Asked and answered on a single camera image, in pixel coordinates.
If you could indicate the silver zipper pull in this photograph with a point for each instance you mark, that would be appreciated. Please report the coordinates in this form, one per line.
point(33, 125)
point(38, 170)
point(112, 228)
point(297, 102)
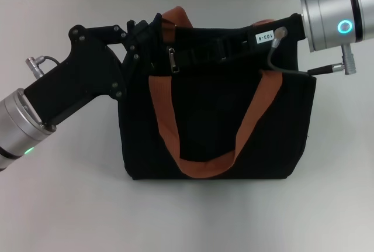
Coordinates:
point(173, 60)

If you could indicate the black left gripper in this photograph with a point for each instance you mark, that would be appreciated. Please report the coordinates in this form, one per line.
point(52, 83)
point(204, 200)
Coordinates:
point(81, 70)

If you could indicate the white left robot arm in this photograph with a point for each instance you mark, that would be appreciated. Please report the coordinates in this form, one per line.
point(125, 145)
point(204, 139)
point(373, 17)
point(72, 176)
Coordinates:
point(17, 123)

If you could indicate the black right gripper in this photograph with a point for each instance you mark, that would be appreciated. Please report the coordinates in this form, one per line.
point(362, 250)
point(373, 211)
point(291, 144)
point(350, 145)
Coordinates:
point(293, 29)

